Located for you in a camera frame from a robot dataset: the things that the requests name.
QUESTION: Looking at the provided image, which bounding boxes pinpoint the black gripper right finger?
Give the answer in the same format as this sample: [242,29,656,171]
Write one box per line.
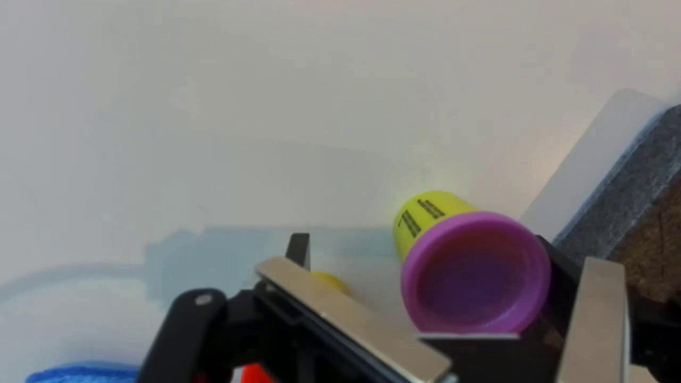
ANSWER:
[534,235,632,383]

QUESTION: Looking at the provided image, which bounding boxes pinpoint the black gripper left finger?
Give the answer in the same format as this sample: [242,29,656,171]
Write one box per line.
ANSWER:
[254,232,455,383]

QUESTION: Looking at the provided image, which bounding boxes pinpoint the black eraser block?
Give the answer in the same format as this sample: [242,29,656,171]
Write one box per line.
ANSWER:
[519,86,681,308]

